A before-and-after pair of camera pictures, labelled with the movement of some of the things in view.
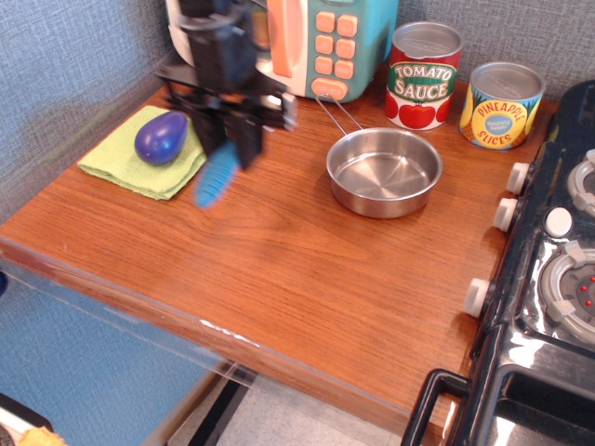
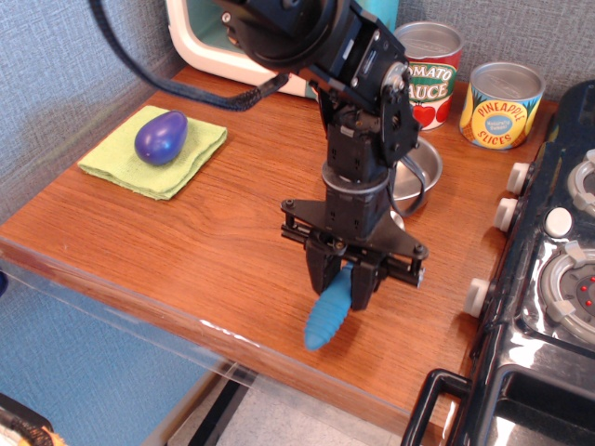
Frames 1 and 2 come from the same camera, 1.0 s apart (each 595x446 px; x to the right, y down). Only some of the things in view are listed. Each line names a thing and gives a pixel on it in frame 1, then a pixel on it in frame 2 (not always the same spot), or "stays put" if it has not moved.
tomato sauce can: x=423 y=67 stays put
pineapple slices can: x=501 y=105 stays put
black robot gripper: x=224 y=78 → x=359 y=224
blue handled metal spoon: x=217 y=174 → x=333 y=305
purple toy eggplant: x=161 y=137 stays put
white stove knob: x=517 y=177 stays put
